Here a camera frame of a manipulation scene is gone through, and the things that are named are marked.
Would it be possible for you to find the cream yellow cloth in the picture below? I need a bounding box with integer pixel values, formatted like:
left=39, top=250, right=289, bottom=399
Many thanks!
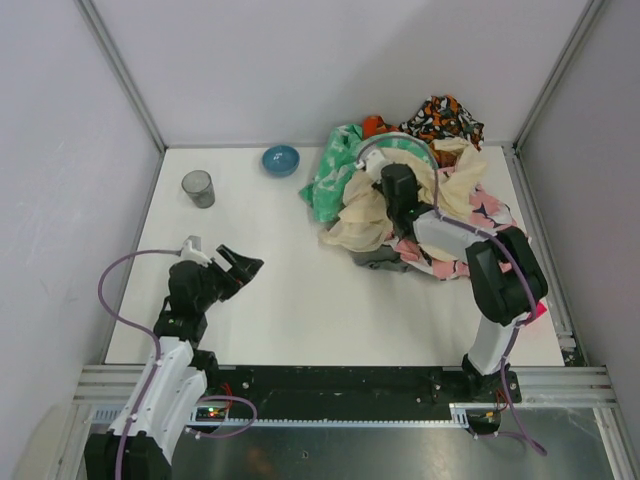
left=319, top=139, right=487, bottom=252

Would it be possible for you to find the grey cloth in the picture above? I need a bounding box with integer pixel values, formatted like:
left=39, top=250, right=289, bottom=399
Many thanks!
left=350, top=245, right=411, bottom=273

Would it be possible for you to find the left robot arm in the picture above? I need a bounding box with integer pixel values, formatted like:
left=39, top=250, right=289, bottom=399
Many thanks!
left=84, top=245, right=264, bottom=479

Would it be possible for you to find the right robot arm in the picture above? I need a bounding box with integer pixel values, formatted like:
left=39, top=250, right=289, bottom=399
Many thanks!
left=217, top=163, right=548, bottom=403

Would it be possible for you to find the red orange cloth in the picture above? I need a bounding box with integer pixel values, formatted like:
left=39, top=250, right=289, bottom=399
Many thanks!
left=361, top=116, right=400, bottom=140

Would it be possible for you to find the green white tie-dye cloth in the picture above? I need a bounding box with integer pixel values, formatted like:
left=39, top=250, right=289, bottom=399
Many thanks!
left=299, top=124, right=436, bottom=224

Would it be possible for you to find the orange black patterned cloth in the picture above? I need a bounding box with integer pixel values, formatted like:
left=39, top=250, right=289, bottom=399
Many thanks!
left=399, top=95, right=484, bottom=151

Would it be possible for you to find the pink navy floral cloth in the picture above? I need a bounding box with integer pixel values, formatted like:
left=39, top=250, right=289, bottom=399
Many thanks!
left=385, top=184, right=518, bottom=281

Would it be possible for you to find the grey translucent cup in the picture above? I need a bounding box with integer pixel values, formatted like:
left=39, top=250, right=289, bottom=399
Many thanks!
left=181, top=170, right=215, bottom=209

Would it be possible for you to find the blue ceramic bowl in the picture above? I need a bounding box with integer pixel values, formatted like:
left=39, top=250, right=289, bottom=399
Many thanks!
left=261, top=145, right=300, bottom=177

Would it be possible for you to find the magenta pink block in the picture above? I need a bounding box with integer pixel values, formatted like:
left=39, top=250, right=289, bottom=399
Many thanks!
left=531, top=301, right=548, bottom=321

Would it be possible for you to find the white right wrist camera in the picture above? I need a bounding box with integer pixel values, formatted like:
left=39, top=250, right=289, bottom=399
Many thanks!
left=355, top=148, right=389, bottom=180

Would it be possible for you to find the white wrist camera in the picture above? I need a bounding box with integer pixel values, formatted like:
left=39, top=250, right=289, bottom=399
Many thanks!
left=179, top=235, right=212, bottom=267
left=355, top=148, right=389, bottom=180

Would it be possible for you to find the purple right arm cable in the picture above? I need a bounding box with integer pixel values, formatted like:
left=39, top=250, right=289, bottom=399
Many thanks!
left=355, top=130, right=549, bottom=457

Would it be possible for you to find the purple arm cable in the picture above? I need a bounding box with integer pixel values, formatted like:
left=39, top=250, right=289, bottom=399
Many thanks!
left=96, top=249, right=259, bottom=480
left=355, top=130, right=549, bottom=457

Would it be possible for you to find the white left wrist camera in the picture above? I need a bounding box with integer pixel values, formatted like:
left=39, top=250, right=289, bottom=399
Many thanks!
left=179, top=235, right=212, bottom=267

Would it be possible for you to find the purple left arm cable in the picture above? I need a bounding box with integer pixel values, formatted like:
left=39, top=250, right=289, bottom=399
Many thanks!
left=96, top=249, right=259, bottom=480

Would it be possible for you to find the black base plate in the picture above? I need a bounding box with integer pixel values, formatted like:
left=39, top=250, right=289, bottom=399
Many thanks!
left=207, top=365, right=522, bottom=422

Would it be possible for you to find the slotted cable duct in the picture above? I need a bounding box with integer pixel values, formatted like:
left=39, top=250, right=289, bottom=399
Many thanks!
left=89, top=402, right=506, bottom=432

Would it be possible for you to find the aluminium frame post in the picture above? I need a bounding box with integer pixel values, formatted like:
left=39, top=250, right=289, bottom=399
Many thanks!
left=74, top=0, right=167, bottom=155
left=512, top=0, right=610, bottom=153

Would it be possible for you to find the left aluminium frame post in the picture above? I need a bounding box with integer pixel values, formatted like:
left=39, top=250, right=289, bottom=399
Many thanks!
left=74, top=0, right=167, bottom=155

